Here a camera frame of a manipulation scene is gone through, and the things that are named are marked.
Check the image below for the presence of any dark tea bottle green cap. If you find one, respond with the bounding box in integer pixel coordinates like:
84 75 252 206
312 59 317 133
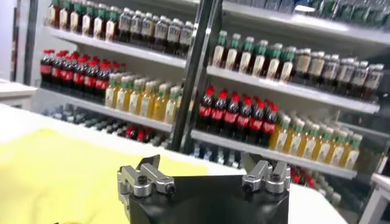
251 39 269 77
59 0 74 30
224 33 242 71
265 43 283 80
238 36 255 74
105 5 121 43
211 30 229 68
69 0 85 33
48 0 62 28
279 46 297 83
93 3 109 40
81 1 97 37

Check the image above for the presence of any white side table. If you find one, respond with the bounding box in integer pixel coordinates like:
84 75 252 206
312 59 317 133
358 172 390 224
0 78 38 110

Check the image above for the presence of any black cabinet centre post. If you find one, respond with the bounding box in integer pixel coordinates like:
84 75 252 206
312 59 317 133
170 0 223 153

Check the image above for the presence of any white cabinet shelf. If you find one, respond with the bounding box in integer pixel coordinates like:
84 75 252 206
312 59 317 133
39 88 174 133
207 65 381 115
222 1 390 46
191 129 358 180
45 26 187 69

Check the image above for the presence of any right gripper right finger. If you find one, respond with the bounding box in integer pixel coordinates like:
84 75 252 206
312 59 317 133
242 153 292 195

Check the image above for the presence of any black metal frame pole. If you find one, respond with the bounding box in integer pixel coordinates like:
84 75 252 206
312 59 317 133
23 0 40 86

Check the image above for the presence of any yellow tea bottle green label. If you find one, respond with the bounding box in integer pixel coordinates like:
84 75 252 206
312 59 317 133
152 83 169 121
140 81 157 118
300 123 321 159
164 86 181 125
116 75 132 112
329 130 349 167
269 114 292 152
343 133 364 170
105 74 120 109
128 79 144 115
315 127 335 163
285 119 306 156

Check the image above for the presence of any cola bottle red cap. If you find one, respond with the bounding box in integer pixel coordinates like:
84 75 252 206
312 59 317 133
260 103 280 147
222 92 241 138
40 49 54 89
247 99 266 144
83 58 100 100
235 95 254 141
50 51 65 91
60 53 76 94
209 89 229 135
72 56 88 97
196 86 216 130
94 60 111 103

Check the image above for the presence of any yellow-green printed t-shirt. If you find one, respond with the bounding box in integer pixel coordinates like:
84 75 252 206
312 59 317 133
0 127 210 224

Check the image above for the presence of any dark drink bottle beige label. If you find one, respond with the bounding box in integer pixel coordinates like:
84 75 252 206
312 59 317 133
294 47 312 85
307 51 326 88

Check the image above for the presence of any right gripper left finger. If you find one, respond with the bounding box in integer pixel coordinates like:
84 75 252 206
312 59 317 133
117 154 176 198

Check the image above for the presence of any glass beverage display cabinet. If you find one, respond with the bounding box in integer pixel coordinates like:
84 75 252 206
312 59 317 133
182 0 390 224
23 0 202 153

